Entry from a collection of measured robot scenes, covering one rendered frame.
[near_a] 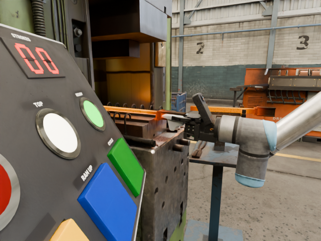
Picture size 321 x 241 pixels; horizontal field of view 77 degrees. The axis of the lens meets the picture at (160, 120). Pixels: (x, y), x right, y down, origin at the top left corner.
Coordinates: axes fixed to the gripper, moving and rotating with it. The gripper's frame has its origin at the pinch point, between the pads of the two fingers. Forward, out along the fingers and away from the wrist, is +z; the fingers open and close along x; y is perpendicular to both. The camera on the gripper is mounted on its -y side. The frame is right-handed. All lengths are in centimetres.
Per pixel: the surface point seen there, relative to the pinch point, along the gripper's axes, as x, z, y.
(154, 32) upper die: -3.2, 4.4, -28.1
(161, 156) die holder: -10.4, -3.5, 12.2
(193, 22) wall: 763, 232, -204
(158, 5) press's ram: 0.2, 4.8, -37.2
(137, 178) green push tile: -44.0, -14.8, 0.6
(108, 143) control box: -46.1, -10.8, -5.0
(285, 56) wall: 753, -101, -78
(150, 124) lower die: -6.9, 3.0, 2.8
